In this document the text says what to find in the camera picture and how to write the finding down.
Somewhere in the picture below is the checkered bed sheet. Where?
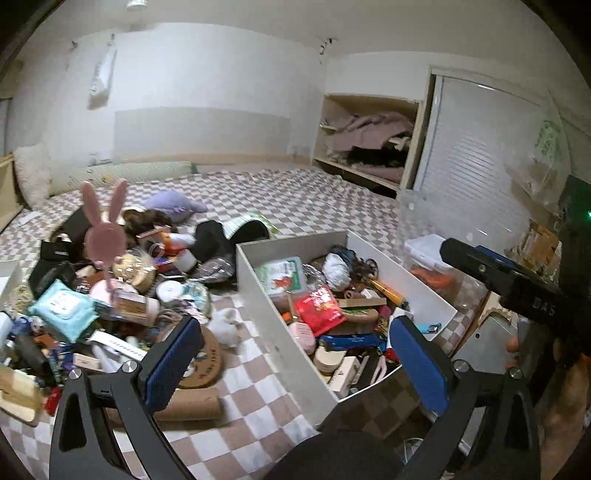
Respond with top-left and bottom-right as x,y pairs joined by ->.
0,167 -> 491,480

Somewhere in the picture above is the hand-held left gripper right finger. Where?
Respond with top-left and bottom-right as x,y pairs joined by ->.
390,315 -> 542,480

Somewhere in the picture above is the pile of clothes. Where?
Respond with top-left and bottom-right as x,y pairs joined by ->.
321,111 -> 416,169

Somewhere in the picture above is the black cylinder pouch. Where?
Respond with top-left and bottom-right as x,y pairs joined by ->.
13,336 -> 52,376

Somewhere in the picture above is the person's right hand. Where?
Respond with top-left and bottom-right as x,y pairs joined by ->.
506,337 -> 591,459

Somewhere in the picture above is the white hanging bag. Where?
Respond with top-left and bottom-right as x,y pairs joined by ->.
89,45 -> 119,110

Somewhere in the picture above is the pink round compact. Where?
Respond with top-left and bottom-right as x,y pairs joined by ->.
288,321 -> 318,354

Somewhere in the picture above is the white shallow tray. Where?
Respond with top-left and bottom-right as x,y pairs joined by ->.
0,260 -> 22,302

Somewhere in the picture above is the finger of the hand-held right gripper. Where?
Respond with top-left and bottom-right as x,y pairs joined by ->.
475,244 -> 516,271
440,237 -> 518,296

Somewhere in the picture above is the white storage box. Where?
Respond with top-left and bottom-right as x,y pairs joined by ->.
235,229 -> 459,417

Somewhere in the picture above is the white round jar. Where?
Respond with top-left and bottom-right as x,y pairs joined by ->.
156,280 -> 184,304

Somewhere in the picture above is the beige oval case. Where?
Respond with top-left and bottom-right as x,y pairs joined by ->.
313,348 -> 348,376

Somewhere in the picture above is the clear plastic hanging bag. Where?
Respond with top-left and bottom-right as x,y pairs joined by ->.
516,107 -> 570,207

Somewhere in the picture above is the gold oblong tray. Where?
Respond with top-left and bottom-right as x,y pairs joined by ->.
0,396 -> 45,428

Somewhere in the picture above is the pink bunny ear mirror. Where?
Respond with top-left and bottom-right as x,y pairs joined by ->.
80,178 -> 129,269

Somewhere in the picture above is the green lidded container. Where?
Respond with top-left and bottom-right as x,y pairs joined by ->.
255,259 -> 308,297

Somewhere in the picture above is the cream glasses case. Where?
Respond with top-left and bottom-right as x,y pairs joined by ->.
0,368 -> 48,412

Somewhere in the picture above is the gold round box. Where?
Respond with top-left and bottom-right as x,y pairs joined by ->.
113,258 -> 158,295

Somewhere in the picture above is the red snack packet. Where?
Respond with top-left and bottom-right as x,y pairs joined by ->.
294,285 -> 348,339

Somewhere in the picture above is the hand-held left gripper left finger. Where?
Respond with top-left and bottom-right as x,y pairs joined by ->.
50,316 -> 204,480

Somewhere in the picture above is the orange tube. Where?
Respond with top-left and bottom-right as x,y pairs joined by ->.
369,276 -> 408,306

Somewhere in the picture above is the blue flat packet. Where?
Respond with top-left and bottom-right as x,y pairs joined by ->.
318,333 -> 387,354

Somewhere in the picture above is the long pale bolster pillow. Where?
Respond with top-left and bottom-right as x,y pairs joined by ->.
50,161 -> 200,195

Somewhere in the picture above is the purple plush toy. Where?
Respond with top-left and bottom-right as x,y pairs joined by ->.
142,191 -> 209,223

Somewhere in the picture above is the white sliding door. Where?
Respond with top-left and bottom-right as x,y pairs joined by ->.
412,73 -> 557,224

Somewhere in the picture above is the teal wet wipes pack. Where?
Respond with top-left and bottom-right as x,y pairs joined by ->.
27,279 -> 101,343

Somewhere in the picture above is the white and blue device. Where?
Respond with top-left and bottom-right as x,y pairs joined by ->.
87,329 -> 149,361

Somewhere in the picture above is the white fluffy toy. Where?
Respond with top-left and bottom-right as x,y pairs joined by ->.
209,306 -> 244,348

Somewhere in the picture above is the white fluffy pillow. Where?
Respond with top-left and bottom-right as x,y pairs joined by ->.
13,142 -> 52,209

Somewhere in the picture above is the clear plastic box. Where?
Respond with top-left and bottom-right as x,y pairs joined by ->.
396,188 -> 491,315

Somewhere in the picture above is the small white box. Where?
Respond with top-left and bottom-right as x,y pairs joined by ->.
329,356 -> 362,394

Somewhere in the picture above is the wooden closet niche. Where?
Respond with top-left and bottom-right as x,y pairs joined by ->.
313,91 -> 426,200

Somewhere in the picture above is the round cork coaster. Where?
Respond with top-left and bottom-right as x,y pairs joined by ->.
177,325 -> 225,391

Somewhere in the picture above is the black cap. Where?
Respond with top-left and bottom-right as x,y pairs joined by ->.
225,219 -> 271,246

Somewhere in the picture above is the cardboard tube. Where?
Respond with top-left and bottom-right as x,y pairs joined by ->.
151,385 -> 223,424

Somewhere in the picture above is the grey rounded tray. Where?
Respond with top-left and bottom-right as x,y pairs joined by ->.
454,311 -> 519,376

